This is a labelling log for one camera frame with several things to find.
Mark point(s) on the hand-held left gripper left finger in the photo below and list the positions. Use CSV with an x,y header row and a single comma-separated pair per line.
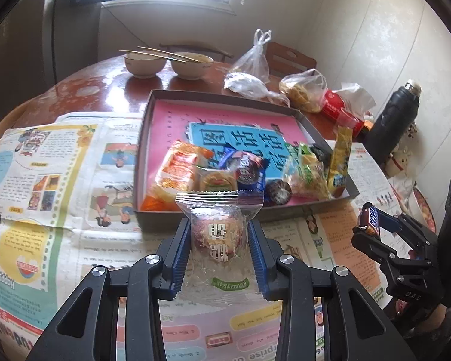
x,y
180,255

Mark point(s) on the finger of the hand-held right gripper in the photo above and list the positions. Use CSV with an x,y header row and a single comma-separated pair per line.
x,y
387,220
376,248

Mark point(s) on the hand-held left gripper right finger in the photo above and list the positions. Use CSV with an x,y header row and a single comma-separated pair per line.
x,y
259,259

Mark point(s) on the brown chocolate bar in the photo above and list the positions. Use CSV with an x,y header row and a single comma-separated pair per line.
x,y
370,218

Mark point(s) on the clear pastry packet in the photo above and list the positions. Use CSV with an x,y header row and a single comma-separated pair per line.
x,y
218,240

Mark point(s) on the dark cardboard box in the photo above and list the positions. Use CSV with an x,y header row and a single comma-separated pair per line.
x,y
158,222

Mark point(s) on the dark round cake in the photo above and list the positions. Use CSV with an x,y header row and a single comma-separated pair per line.
x,y
278,192

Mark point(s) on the long yellow snack packet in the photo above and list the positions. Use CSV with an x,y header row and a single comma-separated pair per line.
x,y
340,158

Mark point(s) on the round biscuit green label packet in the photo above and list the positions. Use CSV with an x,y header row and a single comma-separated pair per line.
x,y
218,180

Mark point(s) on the orange rice cracker packet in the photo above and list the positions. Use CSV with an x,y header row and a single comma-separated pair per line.
x,y
176,169

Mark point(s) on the green print cracker packet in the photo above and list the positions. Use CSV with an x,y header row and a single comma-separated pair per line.
x,y
308,184

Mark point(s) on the blue cookie packet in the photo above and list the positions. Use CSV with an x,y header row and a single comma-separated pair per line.
x,y
248,173

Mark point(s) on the small black snack packet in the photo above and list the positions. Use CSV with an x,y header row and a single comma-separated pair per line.
x,y
321,152

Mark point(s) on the crumpled white tissue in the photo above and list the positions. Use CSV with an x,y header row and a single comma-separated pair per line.
x,y
402,191

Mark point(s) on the colourful newspaper sheet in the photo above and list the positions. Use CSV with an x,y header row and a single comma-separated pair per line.
x,y
41,165
342,240

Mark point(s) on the red patterned bowl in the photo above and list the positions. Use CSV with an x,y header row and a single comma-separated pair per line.
x,y
423,207

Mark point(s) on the white rabbit figurine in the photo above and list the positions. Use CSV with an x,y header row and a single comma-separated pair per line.
x,y
398,163

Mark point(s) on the dried flower decoration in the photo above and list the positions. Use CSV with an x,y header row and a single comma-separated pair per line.
x,y
412,131

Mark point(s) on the black thermos bottle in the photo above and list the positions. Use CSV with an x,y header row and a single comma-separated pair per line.
x,y
392,120

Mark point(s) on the clear plastic cup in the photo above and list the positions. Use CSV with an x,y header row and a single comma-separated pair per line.
x,y
347,120

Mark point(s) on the red tissue pack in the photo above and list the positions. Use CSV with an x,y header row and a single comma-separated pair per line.
x,y
334,105

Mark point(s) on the pink and blue book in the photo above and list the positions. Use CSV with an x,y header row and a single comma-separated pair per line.
x,y
173,120

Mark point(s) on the clear bag of yellow food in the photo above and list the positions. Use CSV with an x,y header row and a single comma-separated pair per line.
x,y
300,90

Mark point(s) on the cream ceramic bowl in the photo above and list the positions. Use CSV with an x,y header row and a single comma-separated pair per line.
x,y
144,67
191,69

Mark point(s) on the brown wooden chair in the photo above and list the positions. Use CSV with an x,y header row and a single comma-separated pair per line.
x,y
285,56

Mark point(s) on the white plastic bag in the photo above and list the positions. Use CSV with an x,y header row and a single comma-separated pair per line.
x,y
251,64

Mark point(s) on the grey refrigerator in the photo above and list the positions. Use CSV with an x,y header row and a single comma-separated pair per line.
x,y
22,45

